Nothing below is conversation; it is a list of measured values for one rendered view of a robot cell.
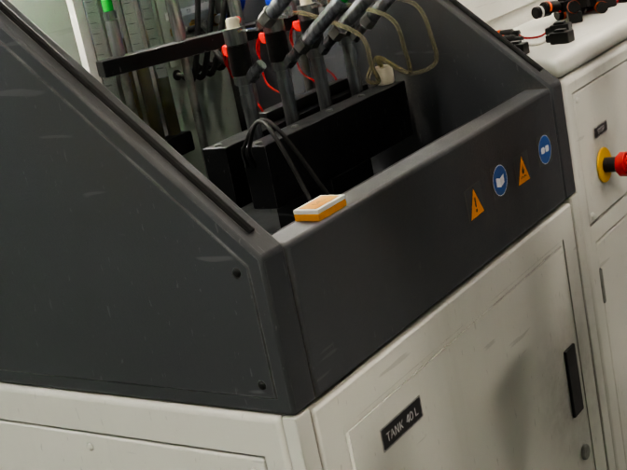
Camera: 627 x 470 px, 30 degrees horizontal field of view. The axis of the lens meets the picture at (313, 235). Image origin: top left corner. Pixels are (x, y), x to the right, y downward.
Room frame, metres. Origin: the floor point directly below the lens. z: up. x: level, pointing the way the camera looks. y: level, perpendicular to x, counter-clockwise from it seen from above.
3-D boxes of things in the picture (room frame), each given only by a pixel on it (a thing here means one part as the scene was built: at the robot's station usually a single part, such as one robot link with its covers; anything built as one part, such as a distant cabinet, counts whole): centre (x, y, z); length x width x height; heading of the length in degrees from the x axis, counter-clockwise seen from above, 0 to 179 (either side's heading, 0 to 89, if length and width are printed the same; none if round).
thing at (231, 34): (1.44, 0.04, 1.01); 0.05 x 0.03 x 0.21; 53
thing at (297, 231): (1.30, -0.14, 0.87); 0.62 x 0.04 x 0.16; 143
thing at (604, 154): (1.63, -0.45, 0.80); 0.05 x 0.04 x 0.05; 143
